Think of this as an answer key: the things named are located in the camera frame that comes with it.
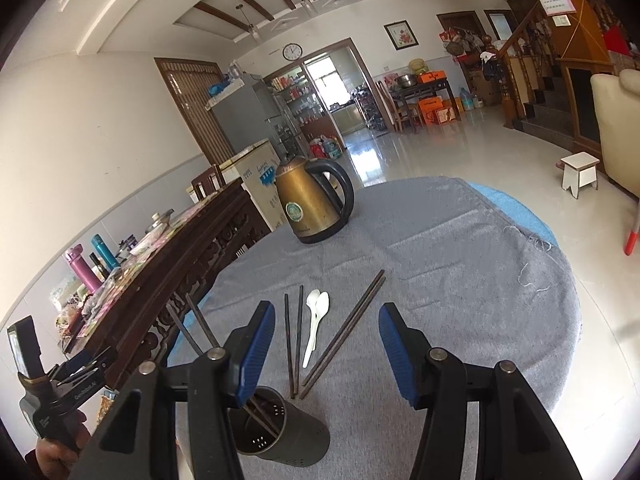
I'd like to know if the red and white stick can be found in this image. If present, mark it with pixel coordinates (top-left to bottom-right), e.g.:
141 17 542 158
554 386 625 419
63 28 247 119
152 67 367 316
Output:
623 220 640 257

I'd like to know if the cream sofa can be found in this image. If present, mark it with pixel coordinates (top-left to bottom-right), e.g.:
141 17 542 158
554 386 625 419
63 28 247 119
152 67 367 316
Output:
590 67 640 206

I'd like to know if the pink water bottle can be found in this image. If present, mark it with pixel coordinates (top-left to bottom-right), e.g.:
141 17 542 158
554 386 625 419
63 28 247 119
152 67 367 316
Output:
63 245 103 293

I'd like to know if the white plastic spoon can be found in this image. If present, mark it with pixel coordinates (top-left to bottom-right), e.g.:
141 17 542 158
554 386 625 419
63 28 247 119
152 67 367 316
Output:
301 289 322 368
309 291 331 353

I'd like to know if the dark perforated utensil holder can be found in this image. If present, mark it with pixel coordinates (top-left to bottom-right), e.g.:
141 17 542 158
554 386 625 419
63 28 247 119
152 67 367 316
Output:
235 385 331 470

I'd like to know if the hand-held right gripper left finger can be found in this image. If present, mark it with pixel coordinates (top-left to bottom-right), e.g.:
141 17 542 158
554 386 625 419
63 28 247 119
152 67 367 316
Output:
67 301 277 480

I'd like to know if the grey tablecloth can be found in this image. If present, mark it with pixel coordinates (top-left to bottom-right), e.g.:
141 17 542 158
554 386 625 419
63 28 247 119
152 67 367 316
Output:
167 176 583 480

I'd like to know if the teal water bottle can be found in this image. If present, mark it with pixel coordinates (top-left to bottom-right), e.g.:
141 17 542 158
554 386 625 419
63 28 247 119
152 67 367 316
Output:
91 234 121 268

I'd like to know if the golden printed sack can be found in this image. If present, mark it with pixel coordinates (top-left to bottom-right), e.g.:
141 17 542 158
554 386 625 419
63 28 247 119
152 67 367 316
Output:
97 392 121 423

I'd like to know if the carved dark wooden sideboard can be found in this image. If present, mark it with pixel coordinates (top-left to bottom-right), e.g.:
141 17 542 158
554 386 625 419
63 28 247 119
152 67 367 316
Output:
60 177 273 391

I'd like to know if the dark wooden side table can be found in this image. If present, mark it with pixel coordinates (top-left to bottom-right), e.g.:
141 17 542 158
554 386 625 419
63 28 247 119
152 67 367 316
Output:
387 80 461 133

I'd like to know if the glass display shelf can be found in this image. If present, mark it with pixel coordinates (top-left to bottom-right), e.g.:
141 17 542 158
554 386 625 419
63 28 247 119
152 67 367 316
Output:
265 71 321 133

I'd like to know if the dark glass bottle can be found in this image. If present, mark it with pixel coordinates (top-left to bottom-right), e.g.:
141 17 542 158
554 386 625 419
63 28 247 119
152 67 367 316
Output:
89 252 111 282

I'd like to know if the grey refrigerator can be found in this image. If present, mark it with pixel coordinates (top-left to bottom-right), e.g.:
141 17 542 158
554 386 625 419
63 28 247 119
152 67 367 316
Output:
206 74 306 161

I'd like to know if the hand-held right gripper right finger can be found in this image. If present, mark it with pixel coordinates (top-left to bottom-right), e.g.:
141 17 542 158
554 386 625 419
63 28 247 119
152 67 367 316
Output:
378 302 583 480

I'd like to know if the blue table cover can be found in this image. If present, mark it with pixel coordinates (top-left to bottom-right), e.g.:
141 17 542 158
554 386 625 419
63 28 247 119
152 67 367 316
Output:
167 182 558 367

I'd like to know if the wooden staircase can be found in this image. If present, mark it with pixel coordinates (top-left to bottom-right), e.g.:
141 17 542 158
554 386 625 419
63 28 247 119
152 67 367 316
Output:
492 0 621 153

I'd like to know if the dark wooden chopstick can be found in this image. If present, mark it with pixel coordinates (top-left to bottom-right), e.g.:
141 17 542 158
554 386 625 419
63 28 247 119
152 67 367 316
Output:
166 302 278 438
284 294 297 400
301 269 386 387
299 275 387 400
186 294 281 433
294 285 305 396

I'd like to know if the small white wooden stool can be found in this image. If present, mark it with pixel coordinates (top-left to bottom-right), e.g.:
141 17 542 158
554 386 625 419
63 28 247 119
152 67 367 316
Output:
552 151 601 199

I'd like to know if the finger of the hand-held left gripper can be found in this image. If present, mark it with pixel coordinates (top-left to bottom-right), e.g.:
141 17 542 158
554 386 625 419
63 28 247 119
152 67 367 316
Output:
51 351 96 378
75 346 119 381

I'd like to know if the large orange box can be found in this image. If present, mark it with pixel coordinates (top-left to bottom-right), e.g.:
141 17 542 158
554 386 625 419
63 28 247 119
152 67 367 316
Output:
417 96 461 126

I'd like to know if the framed flower picture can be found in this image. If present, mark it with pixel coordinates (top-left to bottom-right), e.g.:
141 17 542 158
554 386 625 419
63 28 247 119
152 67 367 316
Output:
384 20 416 51

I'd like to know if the white printed box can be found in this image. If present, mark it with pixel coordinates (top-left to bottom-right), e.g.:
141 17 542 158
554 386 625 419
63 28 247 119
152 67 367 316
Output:
220 140 283 231

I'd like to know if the person's left hand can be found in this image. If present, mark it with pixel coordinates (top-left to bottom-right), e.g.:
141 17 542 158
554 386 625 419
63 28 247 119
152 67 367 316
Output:
24 409 93 477

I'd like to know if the pot with lid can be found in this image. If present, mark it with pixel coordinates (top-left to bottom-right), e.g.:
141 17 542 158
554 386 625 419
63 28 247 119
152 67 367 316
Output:
145 209 176 233

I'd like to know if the dark wooden chair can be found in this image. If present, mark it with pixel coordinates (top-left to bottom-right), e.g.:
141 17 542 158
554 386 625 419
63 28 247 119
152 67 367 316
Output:
191 164 226 203

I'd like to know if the golden electric kettle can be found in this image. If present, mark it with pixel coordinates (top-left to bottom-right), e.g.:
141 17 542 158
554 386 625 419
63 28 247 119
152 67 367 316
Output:
274 156 356 246

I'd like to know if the brown wooden door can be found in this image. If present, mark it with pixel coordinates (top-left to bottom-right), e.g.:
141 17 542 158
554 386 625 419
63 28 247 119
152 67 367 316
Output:
154 57 241 166

